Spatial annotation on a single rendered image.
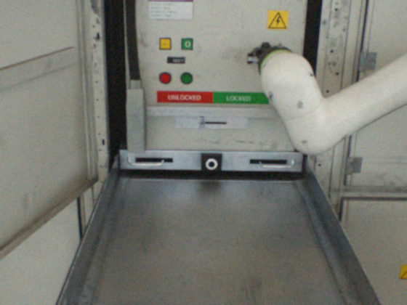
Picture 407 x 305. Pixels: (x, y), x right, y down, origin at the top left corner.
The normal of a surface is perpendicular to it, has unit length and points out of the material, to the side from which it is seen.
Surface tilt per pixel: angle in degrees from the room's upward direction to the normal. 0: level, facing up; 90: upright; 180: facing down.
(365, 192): 90
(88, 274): 0
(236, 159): 90
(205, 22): 90
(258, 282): 0
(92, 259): 0
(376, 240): 90
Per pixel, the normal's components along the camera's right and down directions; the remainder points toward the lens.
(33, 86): 0.95, 0.13
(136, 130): 0.00, 0.37
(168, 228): 0.02, -0.93
